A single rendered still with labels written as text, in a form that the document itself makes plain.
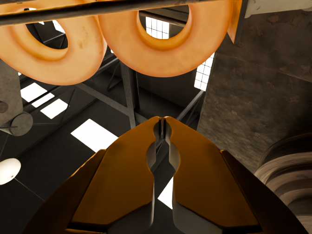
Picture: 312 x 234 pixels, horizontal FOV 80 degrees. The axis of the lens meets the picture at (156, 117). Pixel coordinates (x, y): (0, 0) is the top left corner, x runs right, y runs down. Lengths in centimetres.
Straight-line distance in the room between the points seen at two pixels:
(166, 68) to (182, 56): 3
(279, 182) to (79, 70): 53
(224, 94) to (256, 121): 14
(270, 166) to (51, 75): 54
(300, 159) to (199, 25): 40
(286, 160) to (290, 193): 8
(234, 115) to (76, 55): 56
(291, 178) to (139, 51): 47
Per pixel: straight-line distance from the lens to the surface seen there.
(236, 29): 24
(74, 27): 26
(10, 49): 32
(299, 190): 57
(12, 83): 280
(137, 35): 25
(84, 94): 1148
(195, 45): 26
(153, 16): 761
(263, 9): 26
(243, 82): 63
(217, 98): 69
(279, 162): 57
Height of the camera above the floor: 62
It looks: 48 degrees up
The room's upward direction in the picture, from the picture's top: 179 degrees clockwise
